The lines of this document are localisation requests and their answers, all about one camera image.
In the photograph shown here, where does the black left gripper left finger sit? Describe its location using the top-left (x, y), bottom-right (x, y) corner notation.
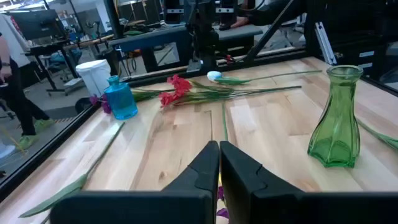
top-left (161, 141), bottom-right (220, 192)

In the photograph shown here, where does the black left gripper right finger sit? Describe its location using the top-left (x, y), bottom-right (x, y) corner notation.
top-left (220, 141), bottom-right (299, 224)

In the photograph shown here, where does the purple flower bunch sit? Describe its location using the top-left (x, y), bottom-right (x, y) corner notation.
top-left (89, 88), bottom-right (175, 115)
top-left (216, 185), bottom-right (230, 224)

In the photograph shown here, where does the red flower bunch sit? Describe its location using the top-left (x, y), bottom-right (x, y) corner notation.
top-left (158, 73), bottom-right (303, 109)

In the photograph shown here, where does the white artificial tulip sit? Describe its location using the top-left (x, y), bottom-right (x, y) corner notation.
top-left (206, 70), bottom-right (323, 86)
top-left (18, 121), bottom-right (126, 218)

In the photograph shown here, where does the yellow artificial tulip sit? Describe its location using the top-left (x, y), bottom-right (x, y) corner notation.
top-left (356, 119), bottom-right (398, 151)

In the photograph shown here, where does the green glass vase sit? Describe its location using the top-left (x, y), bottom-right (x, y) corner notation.
top-left (307, 64), bottom-right (364, 169)

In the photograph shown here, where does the blue glass vase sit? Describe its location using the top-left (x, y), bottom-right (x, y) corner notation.
top-left (103, 75), bottom-right (139, 121)

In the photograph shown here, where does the blue-grey work table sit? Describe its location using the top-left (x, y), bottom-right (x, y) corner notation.
top-left (108, 24), bottom-right (264, 74)

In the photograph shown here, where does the white waste bin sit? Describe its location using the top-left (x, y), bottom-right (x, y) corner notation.
top-left (75, 58), bottom-right (112, 98)

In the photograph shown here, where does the person's hand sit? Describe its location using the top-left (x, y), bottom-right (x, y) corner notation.
top-left (231, 16), bottom-right (250, 29)

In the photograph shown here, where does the person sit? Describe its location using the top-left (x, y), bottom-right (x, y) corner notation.
top-left (0, 12), bottom-right (55, 152)

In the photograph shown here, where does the black computer monitor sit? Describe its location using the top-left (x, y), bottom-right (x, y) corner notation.
top-left (9, 8), bottom-right (67, 40)

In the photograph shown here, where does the silver aluminium bracket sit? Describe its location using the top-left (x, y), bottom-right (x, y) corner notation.
top-left (314, 21), bottom-right (337, 65)

